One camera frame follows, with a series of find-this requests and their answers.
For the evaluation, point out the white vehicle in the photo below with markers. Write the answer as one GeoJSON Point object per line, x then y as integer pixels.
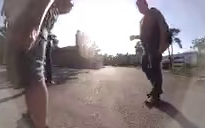
{"type": "Point", "coordinates": [176, 61]}

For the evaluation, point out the distant row of trees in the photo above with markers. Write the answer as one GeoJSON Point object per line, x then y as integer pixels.
{"type": "Point", "coordinates": [121, 60]}

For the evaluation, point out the low dark building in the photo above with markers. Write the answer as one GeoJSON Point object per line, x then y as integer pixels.
{"type": "Point", "coordinates": [68, 57]}

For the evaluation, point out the grey asphalt ground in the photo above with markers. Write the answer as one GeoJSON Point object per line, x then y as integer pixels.
{"type": "Point", "coordinates": [106, 96]}

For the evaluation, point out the palm tree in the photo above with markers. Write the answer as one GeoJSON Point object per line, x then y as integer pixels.
{"type": "Point", "coordinates": [174, 37]}

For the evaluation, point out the person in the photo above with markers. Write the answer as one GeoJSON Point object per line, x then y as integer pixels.
{"type": "Point", "coordinates": [153, 43]}
{"type": "Point", "coordinates": [33, 60]}
{"type": "Point", "coordinates": [50, 61]}

